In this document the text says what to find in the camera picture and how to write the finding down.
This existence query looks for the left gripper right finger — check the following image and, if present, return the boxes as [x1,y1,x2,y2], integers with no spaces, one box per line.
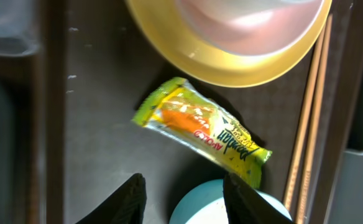
[223,173,294,224]

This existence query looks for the green yellow snack wrapper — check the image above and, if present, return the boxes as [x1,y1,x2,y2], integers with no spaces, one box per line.
[132,77,272,189]

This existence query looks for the light blue bowl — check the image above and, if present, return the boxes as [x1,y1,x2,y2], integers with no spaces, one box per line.
[169,179,293,224]

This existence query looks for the left wooden chopstick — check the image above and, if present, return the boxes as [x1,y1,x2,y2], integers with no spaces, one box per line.
[283,26,326,211]

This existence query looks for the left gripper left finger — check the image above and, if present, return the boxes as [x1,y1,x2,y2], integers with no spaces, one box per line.
[76,173,147,224]

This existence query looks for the dark brown serving tray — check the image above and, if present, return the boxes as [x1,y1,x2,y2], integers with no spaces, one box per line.
[42,1,363,223]

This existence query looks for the yellow plate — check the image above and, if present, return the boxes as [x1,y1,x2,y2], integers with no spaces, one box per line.
[126,0,331,88]

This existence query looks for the right wooden chopstick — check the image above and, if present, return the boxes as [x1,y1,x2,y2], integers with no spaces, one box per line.
[295,14,333,224]

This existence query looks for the clear plastic waste bin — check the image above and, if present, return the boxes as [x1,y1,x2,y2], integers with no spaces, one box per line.
[0,0,41,57]

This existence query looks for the black plastic tray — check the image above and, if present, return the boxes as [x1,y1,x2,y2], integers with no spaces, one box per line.
[0,56,40,223]

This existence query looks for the wooden chopstick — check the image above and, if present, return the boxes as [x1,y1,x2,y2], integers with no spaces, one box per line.
[295,14,333,224]
[283,26,326,211]

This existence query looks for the pink bowl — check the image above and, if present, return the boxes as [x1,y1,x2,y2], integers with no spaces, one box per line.
[176,1,324,56]

